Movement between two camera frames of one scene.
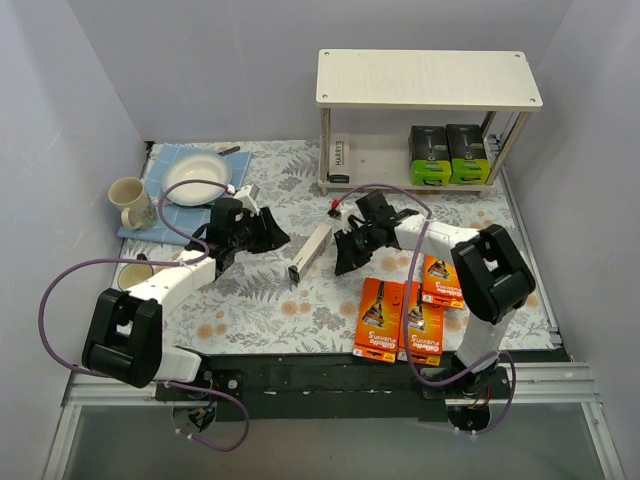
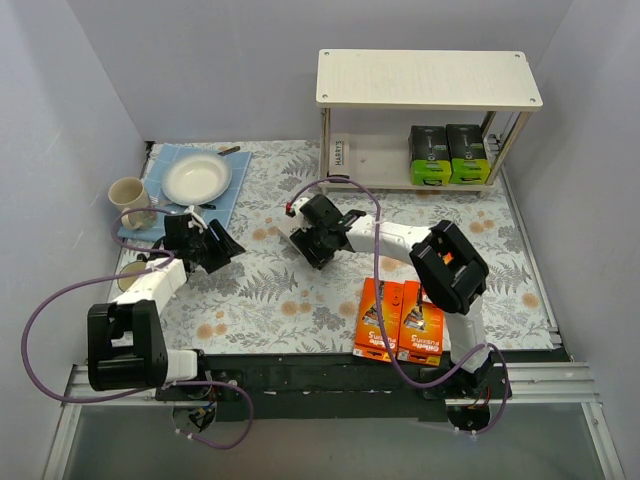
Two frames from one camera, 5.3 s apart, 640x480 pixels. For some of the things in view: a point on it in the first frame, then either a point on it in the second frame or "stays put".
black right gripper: (355, 245) → (307, 245)
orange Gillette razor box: (427, 329) stays put
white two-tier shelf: (414, 79) stays put
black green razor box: (429, 154) stays put
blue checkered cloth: (188, 219) stays put
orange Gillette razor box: (379, 320) stays put
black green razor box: (466, 147) stays put
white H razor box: (315, 248) → (290, 226)
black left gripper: (257, 230) → (215, 248)
